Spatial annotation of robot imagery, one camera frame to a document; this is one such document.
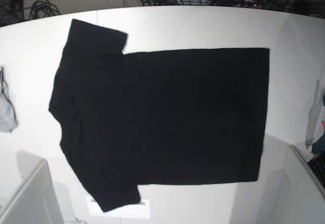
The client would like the black keyboard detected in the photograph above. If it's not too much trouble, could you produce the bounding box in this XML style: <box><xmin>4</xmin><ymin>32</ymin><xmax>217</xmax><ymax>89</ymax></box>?
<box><xmin>308</xmin><ymin>154</ymin><xmax>325</xmax><ymax>186</ymax></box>

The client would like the white divider panel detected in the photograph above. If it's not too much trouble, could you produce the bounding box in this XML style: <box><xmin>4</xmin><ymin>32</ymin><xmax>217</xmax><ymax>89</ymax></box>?
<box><xmin>268</xmin><ymin>146</ymin><xmax>324</xmax><ymax>223</ymax></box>
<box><xmin>1</xmin><ymin>159</ymin><xmax>64</xmax><ymax>224</ymax></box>

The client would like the coiled black cable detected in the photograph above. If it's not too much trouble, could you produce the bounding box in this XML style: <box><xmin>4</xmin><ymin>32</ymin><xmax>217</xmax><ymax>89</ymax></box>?
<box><xmin>29</xmin><ymin>0</ymin><xmax>61</xmax><ymax>20</ymax></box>

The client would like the white divider panel left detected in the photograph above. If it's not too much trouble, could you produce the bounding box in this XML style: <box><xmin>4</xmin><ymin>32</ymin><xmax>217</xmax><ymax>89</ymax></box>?
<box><xmin>1</xmin><ymin>159</ymin><xmax>64</xmax><ymax>224</ymax></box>

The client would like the grey strap at right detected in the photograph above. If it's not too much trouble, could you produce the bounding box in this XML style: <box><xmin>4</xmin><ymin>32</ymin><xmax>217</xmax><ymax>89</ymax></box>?
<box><xmin>305</xmin><ymin>80</ymin><xmax>325</xmax><ymax>150</ymax></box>

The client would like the black T-shirt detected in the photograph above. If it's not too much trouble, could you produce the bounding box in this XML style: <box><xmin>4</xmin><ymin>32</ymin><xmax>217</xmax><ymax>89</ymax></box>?
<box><xmin>49</xmin><ymin>20</ymin><xmax>270</xmax><ymax>212</ymax></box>

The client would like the blue orange tool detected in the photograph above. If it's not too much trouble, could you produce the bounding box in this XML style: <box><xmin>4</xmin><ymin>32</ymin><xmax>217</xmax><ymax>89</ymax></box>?
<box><xmin>311</xmin><ymin>121</ymin><xmax>325</xmax><ymax>154</ymax></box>

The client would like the black power strip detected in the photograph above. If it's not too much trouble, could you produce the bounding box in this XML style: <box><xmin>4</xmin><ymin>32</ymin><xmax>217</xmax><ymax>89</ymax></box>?
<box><xmin>210</xmin><ymin>0</ymin><xmax>258</xmax><ymax>8</ymax></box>

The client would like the grey cloth at left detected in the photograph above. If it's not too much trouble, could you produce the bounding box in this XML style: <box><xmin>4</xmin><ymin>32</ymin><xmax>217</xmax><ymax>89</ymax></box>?
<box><xmin>0</xmin><ymin>67</ymin><xmax>18</xmax><ymax>133</ymax></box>

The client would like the white divider panel right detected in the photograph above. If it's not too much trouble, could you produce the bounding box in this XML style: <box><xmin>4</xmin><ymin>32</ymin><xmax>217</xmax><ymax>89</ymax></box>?
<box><xmin>268</xmin><ymin>146</ymin><xmax>324</xmax><ymax>223</ymax></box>

